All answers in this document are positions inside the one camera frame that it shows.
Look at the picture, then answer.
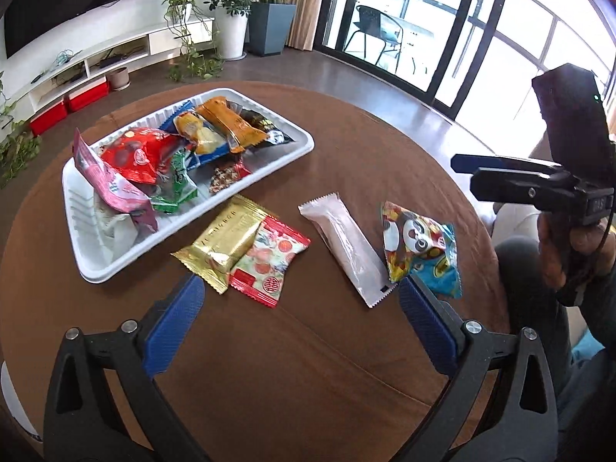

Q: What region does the large red snack packet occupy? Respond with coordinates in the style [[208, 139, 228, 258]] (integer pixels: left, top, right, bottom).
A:
[[100, 126, 186, 186]]

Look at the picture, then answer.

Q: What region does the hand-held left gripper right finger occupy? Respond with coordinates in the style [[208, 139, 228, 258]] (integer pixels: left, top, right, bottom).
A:
[[385, 275, 559, 462]]

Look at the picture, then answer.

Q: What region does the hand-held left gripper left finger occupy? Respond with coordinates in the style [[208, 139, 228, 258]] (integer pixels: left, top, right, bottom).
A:
[[42, 273, 208, 462]]

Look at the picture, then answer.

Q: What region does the white long snack packet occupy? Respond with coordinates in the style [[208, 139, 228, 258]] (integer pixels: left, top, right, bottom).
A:
[[298, 192, 400, 309]]

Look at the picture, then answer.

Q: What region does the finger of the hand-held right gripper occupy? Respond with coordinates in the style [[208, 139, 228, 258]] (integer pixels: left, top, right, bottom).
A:
[[451, 154, 564, 174], [469, 168, 578, 211]]

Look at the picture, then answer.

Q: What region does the white plastic tray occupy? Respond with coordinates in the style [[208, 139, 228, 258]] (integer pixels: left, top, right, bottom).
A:
[[62, 87, 316, 284]]

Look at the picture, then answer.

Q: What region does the panda-print snack packet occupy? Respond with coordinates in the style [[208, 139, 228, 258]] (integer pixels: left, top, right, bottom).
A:
[[380, 201, 463, 299]]

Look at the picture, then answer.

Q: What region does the white red snack packet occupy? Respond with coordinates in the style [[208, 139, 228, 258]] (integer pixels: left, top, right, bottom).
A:
[[94, 197, 145, 261]]

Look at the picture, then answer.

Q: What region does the person's right hand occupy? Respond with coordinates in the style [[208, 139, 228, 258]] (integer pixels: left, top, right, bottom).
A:
[[536, 211, 616, 293]]

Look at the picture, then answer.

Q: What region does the green snack packet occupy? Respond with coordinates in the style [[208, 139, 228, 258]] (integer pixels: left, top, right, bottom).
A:
[[150, 149, 199, 215]]

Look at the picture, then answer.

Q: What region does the plant in white round pot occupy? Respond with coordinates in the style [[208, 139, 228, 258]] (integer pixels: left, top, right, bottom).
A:
[[202, 0, 254, 61]]

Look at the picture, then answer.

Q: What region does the person's right forearm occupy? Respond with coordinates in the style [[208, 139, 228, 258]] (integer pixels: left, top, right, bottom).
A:
[[575, 269, 616, 347]]

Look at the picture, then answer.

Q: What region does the yellow bread snack packet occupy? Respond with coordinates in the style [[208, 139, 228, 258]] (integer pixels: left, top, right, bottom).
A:
[[173, 110, 229, 157]]

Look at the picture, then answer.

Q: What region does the small brown pot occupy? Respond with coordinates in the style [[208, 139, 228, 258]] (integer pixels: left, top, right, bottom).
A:
[[106, 66, 131, 92]]

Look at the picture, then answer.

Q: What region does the orange long snack packet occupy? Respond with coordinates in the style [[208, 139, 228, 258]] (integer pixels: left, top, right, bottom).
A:
[[195, 97, 270, 155]]

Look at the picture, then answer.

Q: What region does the black set-top box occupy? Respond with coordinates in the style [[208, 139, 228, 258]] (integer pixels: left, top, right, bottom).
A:
[[99, 48, 145, 69]]

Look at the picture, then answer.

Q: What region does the white air purifier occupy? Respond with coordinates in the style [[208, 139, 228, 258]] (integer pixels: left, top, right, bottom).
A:
[[0, 361, 44, 441]]

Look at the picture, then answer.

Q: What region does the black balcony chair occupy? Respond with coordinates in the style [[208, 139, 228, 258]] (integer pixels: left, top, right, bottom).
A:
[[344, 5, 405, 75]]

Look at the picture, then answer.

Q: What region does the black framed glass door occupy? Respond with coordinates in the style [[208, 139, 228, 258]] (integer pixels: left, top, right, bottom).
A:
[[315, 0, 616, 131]]

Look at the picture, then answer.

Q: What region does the plant in grey square planter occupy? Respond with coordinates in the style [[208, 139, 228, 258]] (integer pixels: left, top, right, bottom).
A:
[[228, 0, 299, 57]]

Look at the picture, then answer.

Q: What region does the black snack packet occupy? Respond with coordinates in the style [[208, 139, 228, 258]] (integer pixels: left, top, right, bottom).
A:
[[226, 101, 295, 147]]

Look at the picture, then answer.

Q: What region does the gold snack packet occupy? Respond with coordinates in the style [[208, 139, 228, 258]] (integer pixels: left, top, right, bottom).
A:
[[171, 195, 280, 295]]

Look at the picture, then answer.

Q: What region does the red star-print snack packet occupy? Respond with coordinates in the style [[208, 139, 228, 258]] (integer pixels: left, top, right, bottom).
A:
[[209, 161, 253, 196]]

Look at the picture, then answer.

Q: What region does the red white fruit-print packet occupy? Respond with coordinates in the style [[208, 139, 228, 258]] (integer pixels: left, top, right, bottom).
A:
[[228, 216, 312, 309]]

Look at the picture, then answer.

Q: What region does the person's leg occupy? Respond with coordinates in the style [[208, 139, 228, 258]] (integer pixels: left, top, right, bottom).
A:
[[493, 238, 616, 462]]

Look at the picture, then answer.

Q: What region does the white television cabinet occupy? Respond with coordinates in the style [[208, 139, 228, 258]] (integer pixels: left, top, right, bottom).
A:
[[26, 14, 215, 121]]

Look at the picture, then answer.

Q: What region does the pink snack packet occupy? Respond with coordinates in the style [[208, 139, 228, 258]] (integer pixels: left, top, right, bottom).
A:
[[72, 127, 159, 234]]

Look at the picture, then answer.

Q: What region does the beige curtain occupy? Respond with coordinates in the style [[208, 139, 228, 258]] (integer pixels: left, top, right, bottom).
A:
[[286, 0, 333, 51]]

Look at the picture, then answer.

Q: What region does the trailing green plant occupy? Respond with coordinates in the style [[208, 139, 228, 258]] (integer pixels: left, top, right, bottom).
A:
[[162, 0, 224, 82]]

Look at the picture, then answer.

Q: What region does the blue snack packet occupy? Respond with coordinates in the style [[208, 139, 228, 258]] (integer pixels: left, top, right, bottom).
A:
[[158, 101, 241, 171]]

